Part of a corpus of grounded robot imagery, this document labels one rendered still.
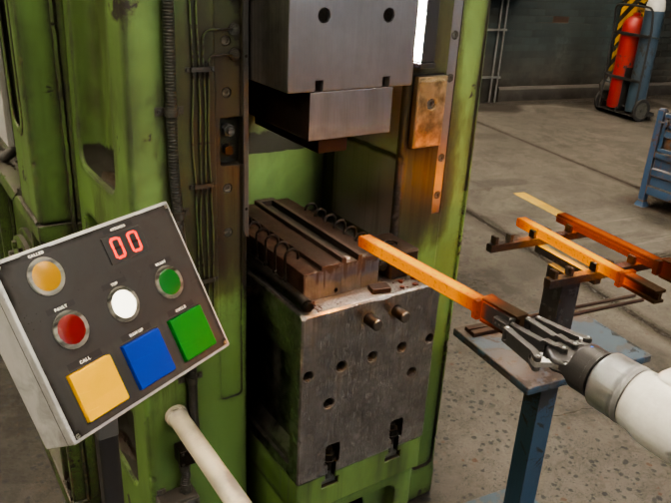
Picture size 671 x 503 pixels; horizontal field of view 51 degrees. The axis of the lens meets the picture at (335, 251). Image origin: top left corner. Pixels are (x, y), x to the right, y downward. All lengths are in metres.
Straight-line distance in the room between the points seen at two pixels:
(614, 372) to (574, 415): 1.88
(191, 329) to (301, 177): 0.87
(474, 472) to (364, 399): 0.94
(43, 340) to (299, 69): 0.66
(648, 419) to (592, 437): 1.83
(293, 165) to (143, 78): 0.70
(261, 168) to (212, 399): 0.63
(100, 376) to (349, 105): 0.71
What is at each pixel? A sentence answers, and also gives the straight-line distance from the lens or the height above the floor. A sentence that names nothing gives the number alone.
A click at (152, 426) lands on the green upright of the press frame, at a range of 1.68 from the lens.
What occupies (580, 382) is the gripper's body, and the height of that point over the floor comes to 1.06.
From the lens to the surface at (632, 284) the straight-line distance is 1.65.
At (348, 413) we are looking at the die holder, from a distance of 1.67.
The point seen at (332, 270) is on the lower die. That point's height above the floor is 0.97.
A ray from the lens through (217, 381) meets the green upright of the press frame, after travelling 1.69.
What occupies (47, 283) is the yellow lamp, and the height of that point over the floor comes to 1.16.
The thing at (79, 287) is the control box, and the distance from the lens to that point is 1.12.
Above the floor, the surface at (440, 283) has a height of 1.06.
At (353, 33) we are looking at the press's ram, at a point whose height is 1.47.
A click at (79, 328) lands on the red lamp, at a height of 1.09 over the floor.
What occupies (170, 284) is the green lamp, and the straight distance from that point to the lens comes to 1.21.
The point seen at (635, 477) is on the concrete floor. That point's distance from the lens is 2.73.
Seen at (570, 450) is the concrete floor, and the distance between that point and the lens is 2.76.
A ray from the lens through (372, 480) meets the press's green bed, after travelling 1.87.
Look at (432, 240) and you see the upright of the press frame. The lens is 1.88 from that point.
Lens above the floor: 1.62
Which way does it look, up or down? 23 degrees down
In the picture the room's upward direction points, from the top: 3 degrees clockwise
